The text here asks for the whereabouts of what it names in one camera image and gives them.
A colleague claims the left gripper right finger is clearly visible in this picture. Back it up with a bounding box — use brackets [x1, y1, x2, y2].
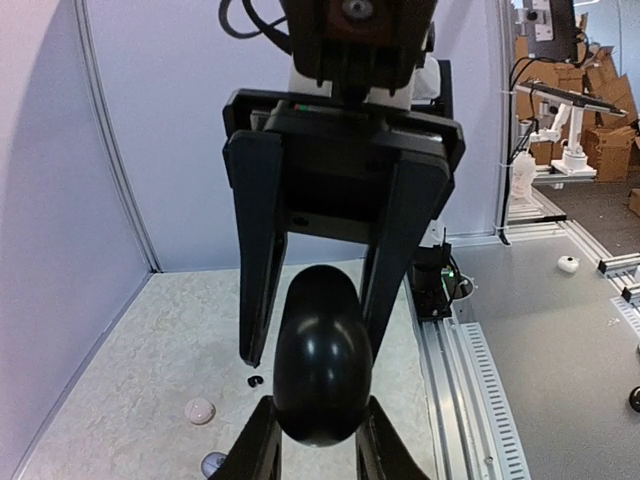
[356, 396, 429, 480]

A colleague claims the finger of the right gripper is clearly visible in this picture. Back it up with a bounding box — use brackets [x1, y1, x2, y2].
[361, 153, 451, 353]
[227, 130, 287, 368]

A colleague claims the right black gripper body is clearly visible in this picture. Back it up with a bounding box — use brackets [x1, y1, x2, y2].
[223, 89, 464, 245]

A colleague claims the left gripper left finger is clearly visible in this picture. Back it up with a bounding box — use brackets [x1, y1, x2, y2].
[207, 396, 282, 480]

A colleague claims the purple earbud charging case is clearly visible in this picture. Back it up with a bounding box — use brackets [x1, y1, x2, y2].
[201, 452, 227, 479]

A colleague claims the white round charging case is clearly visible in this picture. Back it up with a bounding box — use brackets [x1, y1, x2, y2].
[184, 397, 216, 426]

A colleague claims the black oval charging case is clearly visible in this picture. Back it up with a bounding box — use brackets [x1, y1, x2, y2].
[273, 265, 373, 447]

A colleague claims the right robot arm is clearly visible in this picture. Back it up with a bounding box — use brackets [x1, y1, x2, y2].
[223, 58, 465, 366]

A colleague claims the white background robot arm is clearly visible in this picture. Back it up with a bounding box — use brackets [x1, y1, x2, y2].
[404, 102, 595, 479]

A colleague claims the black earbud right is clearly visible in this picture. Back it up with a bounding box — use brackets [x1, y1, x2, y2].
[247, 375, 264, 388]

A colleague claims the white plastic bottle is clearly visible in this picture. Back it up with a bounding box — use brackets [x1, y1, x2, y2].
[510, 150, 536, 200]

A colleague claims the small white round object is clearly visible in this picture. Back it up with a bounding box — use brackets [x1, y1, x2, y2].
[557, 255, 580, 275]

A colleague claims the cardboard boxes pile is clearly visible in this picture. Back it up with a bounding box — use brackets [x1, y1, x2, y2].
[507, 6, 630, 179]

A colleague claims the black monitor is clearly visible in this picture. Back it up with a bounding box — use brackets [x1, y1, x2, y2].
[520, 0, 579, 63]

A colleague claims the aluminium front rail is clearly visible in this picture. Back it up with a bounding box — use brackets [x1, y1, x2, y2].
[404, 279, 531, 479]

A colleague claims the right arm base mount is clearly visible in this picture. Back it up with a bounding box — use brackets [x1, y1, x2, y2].
[408, 242, 474, 323]

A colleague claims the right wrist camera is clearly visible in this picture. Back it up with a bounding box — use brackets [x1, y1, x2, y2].
[281, 0, 437, 94]

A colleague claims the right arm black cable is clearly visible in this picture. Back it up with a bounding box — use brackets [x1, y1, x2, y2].
[218, 0, 294, 54]

